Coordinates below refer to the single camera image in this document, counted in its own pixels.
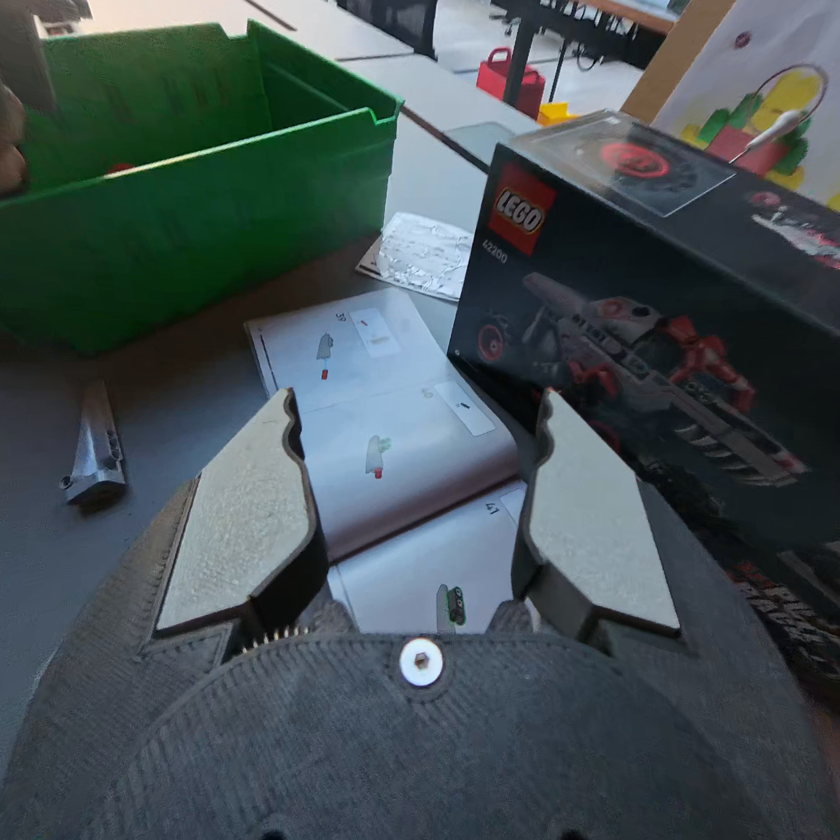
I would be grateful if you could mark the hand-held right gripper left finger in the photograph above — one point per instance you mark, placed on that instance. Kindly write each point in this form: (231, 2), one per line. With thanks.
(243, 512)

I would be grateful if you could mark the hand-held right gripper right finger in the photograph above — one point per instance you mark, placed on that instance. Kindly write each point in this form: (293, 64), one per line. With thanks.
(590, 531)

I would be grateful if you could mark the green plastic bin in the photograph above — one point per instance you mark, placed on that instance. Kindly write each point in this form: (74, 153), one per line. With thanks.
(197, 249)

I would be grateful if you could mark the red lego wheel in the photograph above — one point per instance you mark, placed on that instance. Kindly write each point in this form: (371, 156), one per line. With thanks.
(119, 169)

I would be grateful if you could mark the grey lego panel piece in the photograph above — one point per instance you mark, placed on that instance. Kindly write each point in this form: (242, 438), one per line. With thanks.
(95, 453)

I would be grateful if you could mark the lego instruction booklet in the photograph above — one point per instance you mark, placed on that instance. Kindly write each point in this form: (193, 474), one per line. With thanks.
(394, 420)

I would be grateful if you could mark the black lego set box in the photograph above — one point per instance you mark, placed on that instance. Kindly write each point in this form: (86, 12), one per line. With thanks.
(590, 262)

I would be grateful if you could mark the person's left hand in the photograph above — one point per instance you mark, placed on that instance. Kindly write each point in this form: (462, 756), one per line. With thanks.
(10, 151)

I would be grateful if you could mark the white table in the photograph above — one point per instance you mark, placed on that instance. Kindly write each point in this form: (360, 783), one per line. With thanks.
(164, 13)

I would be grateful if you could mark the silver sticker sheet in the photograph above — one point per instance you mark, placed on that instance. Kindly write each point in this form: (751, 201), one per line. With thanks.
(420, 253)

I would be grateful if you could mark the black office chair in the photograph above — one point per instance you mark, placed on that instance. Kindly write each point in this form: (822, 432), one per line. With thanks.
(394, 23)

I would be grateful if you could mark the yellow plastic bin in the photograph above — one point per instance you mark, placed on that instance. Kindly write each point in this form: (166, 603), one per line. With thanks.
(558, 115)

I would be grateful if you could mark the red plastic basket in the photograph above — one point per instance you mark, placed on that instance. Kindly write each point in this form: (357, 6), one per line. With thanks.
(508, 85)

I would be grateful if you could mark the cardboard box with colourful print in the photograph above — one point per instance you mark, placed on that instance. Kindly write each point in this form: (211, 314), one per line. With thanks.
(722, 65)

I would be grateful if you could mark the wooden table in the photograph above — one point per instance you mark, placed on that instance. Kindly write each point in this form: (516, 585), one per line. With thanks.
(630, 8)

